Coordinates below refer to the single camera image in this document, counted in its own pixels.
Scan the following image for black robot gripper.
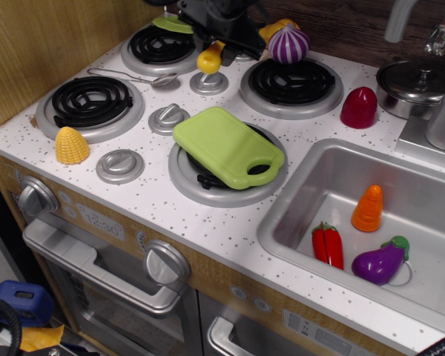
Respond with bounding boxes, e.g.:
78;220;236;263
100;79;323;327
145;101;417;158
177;1;266;67

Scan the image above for yellow toy knife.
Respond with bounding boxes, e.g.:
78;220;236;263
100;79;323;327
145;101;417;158
197;41;225;74

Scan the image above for green plastic cutting board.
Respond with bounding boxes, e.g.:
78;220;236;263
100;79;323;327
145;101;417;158
173;107;285;190

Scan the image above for silver stove top knob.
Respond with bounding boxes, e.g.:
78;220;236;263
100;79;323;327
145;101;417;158
96;149;145;185
234;53;254;62
190;72;229;96
148;103;190;136

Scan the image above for yellow toy bell pepper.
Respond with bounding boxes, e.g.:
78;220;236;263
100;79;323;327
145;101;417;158
259;19;300;49

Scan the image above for green plastic plate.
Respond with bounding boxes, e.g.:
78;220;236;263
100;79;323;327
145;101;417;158
152;16;193;34

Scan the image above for metal spoon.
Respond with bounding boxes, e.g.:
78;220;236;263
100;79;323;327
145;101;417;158
87;67;179;88

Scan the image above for back left black burner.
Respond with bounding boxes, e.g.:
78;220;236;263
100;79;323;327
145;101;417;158
120;24;199;77

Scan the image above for black burner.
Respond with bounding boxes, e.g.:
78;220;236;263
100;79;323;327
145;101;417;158
168;144;288;208
240;59;344;120
120;24;199;77
36;76;145;144

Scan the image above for purple white toy onion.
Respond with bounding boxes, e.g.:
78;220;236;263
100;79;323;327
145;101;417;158
268;24;311;65

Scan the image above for back right black burner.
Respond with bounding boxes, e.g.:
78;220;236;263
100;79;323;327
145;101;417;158
240;59;344;120

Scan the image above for front left black burner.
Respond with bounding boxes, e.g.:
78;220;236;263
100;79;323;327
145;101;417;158
36;76;145;144

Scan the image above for front right black burner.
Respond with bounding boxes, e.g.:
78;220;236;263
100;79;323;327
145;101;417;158
168;144;288;208

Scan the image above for dark red toy pepper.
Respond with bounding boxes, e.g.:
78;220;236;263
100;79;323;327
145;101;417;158
340;87;378;129

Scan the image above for yellow toy corn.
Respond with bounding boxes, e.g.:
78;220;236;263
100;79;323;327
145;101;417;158
55;127;90;165

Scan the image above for silver faucet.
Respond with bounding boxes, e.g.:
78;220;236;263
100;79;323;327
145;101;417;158
384;0;418;43

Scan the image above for steel pot with lid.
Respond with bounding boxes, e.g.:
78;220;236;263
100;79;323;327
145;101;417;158
376;61;445;120

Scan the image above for clear glass ornament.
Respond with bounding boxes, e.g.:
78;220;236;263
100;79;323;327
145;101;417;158
424;22;445;56

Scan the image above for silver oven knob right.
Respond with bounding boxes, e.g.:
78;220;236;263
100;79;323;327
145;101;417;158
143;240;191;286

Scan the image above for silver oven knob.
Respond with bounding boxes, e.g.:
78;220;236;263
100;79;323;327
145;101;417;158
18;176;59;217
143;240;191;286

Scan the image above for orange toy carrot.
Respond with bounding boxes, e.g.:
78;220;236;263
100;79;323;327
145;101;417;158
351;185;383;232

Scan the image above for red toy chili peppers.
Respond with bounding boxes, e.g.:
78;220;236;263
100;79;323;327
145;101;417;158
311;222;344;270

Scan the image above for silver sink basin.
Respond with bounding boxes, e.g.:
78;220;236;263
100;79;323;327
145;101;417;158
257;139;445;332

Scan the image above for silver oven knob left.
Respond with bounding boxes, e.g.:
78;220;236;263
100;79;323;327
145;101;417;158
18;176;59;217

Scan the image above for purple toy eggplant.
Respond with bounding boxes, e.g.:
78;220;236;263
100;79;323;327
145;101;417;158
352;235;410;286

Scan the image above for blue device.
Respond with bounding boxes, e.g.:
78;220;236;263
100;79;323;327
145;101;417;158
0;280;55;327

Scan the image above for yellow cloth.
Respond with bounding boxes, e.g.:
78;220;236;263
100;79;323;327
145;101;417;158
19;325;65;352

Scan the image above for silver oven door handle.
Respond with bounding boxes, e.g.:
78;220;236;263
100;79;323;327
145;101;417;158
23;220;181;319

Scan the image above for silver dishwasher door handle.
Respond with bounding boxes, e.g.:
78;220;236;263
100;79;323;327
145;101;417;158
206;317;253;356

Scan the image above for black cable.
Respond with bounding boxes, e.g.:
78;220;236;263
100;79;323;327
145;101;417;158
0;297;22;356

